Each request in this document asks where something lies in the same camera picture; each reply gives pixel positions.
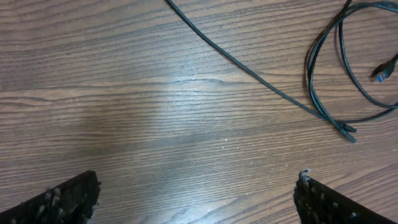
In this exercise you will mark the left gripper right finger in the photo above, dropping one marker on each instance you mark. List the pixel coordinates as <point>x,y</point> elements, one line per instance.
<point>318,204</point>

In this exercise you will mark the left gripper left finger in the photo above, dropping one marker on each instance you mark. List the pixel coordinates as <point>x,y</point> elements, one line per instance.
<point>71,202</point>

